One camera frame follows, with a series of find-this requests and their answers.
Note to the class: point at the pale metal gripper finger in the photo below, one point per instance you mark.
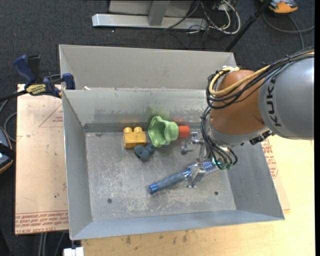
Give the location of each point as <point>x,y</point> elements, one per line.
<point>206,166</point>
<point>194,180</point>

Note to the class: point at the small grey metal object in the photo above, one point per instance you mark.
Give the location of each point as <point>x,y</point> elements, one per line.
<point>190,143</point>

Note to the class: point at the orange-red small block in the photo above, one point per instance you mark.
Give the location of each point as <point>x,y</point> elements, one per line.
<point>184,131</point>

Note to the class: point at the green crumpled toy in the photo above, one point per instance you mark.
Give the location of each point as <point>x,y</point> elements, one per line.
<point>160,131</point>

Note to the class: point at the dark grey lumpy ball cluster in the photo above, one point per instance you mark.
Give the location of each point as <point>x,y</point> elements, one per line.
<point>144,152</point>

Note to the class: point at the yellow toy brick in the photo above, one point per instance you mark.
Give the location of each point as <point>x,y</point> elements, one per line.
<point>133,139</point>

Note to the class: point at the grey metal bin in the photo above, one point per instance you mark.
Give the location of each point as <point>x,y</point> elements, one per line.
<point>120,175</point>

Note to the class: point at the brown cardboard board, red print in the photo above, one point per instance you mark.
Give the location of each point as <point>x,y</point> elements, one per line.
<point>40,155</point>

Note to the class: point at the black cylinder on white bracket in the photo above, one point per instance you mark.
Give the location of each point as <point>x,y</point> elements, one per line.
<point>260,138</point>

